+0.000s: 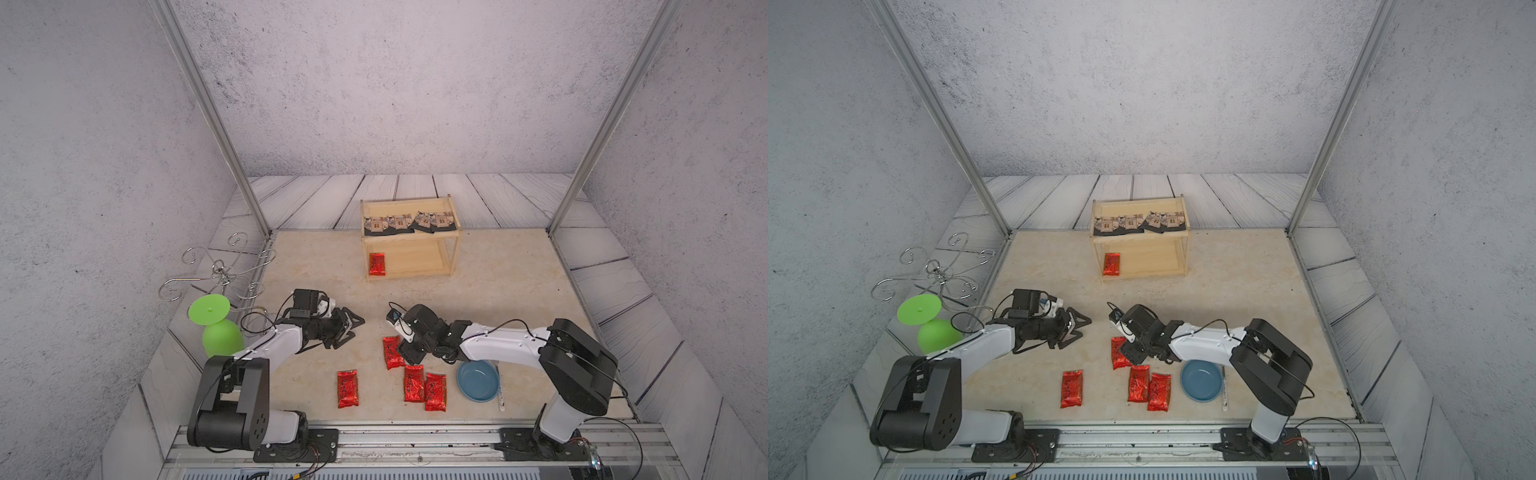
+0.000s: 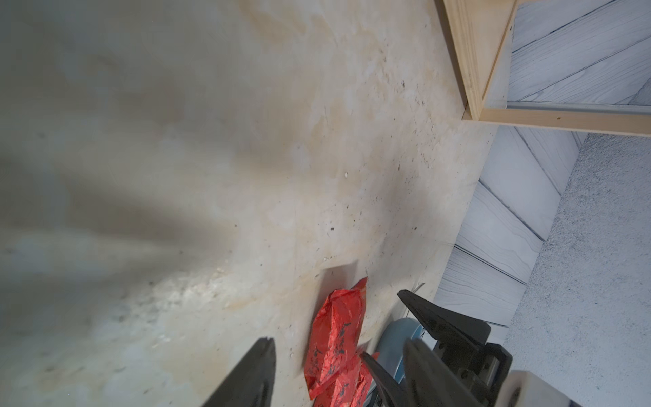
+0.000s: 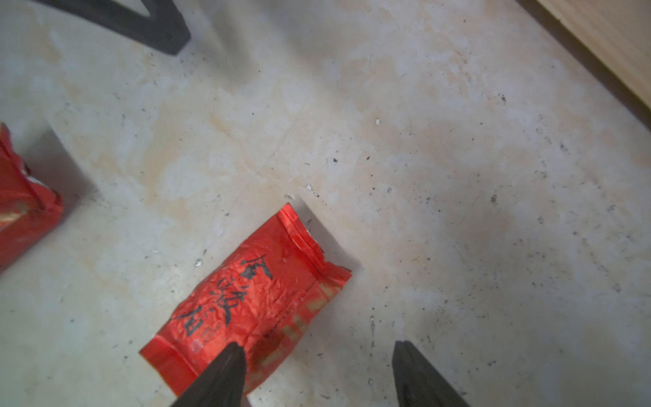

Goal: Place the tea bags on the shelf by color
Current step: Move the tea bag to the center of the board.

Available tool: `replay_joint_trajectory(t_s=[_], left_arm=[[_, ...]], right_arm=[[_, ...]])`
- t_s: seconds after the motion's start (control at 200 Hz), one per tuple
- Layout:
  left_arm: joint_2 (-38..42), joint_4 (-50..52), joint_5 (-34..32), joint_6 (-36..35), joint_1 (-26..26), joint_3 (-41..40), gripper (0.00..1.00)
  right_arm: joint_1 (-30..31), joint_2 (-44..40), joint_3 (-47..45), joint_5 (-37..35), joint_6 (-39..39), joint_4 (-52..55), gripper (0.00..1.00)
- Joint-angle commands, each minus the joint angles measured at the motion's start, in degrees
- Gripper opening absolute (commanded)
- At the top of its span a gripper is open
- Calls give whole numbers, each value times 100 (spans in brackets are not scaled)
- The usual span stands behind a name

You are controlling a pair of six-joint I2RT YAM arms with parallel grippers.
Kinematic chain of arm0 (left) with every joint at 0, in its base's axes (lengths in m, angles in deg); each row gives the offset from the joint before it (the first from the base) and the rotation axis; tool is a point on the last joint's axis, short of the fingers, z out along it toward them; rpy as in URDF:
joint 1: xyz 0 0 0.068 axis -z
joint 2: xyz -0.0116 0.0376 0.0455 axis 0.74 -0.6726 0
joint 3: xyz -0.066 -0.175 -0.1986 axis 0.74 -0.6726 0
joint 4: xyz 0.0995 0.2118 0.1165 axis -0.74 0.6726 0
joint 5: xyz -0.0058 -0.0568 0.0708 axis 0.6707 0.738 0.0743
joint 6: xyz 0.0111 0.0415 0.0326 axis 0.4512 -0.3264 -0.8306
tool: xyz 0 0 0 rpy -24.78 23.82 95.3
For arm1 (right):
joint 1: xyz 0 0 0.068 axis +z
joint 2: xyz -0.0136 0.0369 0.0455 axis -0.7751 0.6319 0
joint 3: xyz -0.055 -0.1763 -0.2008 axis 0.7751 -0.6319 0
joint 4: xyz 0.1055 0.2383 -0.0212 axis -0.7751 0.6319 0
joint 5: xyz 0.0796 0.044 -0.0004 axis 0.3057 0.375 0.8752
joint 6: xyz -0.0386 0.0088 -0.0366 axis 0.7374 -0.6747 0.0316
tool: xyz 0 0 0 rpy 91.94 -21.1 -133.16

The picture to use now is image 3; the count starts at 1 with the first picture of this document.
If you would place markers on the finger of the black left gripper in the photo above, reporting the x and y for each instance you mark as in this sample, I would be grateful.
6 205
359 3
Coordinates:
163 28

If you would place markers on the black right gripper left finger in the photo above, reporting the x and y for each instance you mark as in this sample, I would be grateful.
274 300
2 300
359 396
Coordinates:
221 384

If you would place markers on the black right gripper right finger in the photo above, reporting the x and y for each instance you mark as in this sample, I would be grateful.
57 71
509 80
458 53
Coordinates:
418 383

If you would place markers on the red tea bag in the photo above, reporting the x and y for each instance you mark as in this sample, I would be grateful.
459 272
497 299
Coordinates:
29 208
262 297

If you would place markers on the light wooden two-tier shelf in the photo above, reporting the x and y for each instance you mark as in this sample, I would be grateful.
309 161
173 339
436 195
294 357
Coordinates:
617 32

